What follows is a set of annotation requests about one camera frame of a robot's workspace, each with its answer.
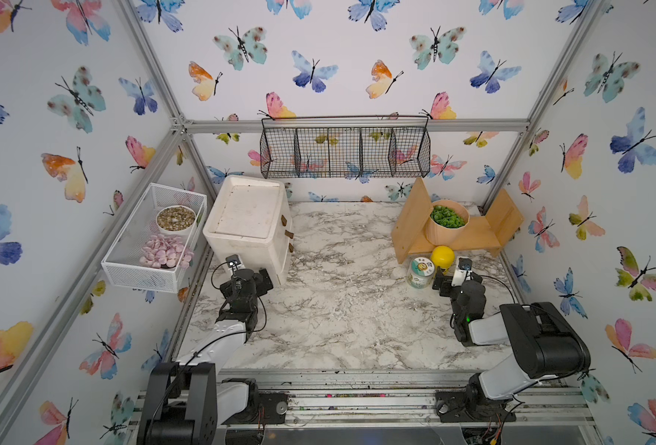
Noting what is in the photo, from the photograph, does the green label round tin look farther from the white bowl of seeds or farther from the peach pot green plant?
the white bowl of seeds

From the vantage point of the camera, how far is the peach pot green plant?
919 mm

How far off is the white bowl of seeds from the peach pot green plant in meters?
0.71

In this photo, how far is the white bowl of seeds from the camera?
0.71 metres

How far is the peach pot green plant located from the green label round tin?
86mm

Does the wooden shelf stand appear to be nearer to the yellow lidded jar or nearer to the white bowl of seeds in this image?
the yellow lidded jar

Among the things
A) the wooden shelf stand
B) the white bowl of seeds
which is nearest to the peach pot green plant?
the wooden shelf stand

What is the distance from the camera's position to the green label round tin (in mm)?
928

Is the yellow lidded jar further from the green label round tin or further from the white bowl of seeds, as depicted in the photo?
the white bowl of seeds

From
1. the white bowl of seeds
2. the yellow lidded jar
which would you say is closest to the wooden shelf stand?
the yellow lidded jar

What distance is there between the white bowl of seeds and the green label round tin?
68 cm

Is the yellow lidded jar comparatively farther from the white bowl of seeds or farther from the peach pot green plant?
the white bowl of seeds
